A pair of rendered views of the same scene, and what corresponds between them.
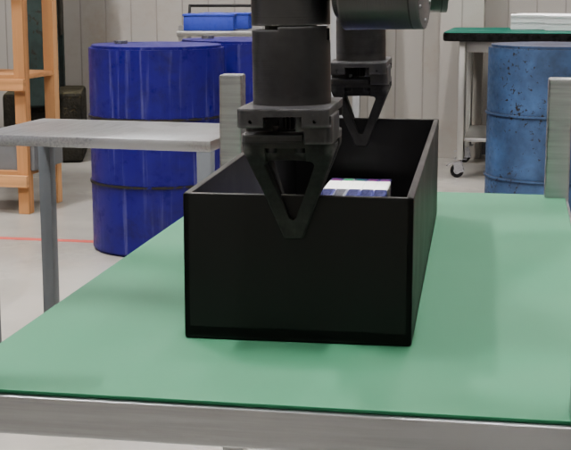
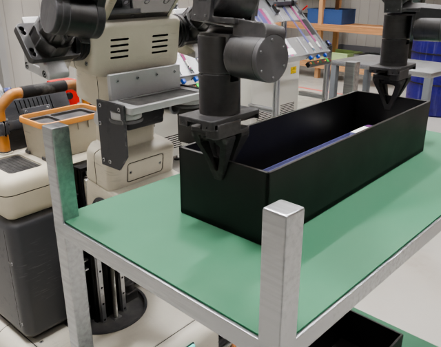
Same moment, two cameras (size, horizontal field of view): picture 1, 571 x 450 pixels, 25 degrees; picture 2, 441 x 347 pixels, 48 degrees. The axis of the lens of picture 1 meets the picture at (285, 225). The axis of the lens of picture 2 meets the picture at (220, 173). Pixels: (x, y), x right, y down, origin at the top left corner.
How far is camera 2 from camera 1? 0.54 m
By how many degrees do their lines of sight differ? 34
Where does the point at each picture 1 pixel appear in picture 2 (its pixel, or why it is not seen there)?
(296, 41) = (209, 82)
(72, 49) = not seen: hidden behind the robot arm
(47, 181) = (366, 82)
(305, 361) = (204, 243)
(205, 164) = (427, 84)
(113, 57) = not seen: hidden behind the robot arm
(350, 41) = (384, 55)
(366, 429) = (176, 297)
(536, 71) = not seen: outside the picture
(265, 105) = (199, 113)
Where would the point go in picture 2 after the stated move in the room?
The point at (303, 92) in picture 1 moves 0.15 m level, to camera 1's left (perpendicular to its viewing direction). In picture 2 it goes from (213, 109) to (129, 96)
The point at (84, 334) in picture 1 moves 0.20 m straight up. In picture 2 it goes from (148, 199) to (141, 82)
